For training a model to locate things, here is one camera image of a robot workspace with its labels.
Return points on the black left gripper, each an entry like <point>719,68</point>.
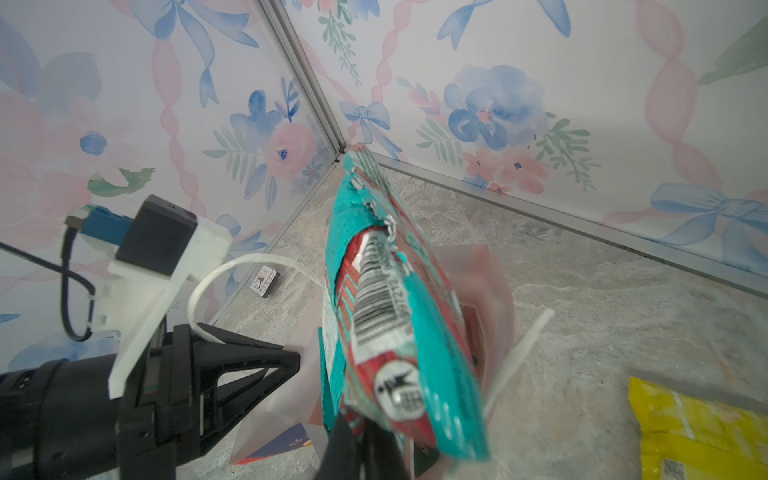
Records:
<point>188,393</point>

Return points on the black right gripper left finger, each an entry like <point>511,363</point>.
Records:
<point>341,460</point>

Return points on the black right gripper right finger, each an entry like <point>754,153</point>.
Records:
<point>381,456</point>

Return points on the teal candy packet back side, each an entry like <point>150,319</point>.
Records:
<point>389,296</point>

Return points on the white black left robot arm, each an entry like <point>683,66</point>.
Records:
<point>58,421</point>

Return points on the yellow snack packet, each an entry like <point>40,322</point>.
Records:
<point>683,437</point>

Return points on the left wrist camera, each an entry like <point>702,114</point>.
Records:
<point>155,253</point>

